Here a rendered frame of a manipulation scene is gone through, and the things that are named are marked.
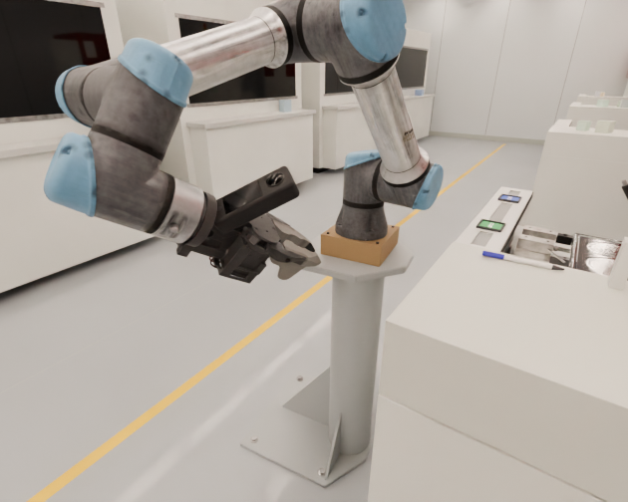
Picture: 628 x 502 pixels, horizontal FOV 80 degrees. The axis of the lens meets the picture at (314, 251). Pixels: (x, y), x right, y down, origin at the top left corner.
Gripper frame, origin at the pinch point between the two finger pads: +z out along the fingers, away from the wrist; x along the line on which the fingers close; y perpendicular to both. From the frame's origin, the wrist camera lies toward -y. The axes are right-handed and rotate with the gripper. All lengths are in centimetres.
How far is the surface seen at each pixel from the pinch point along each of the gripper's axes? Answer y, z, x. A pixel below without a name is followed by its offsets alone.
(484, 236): -17.0, 43.8, -6.3
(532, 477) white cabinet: -0.8, 23.6, 36.6
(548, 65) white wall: -273, 624, -505
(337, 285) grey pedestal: 22, 42, -25
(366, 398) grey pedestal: 49, 72, -6
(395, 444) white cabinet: 15.4, 21.7, 24.1
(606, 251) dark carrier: -33, 72, 3
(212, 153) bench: 101, 93, -274
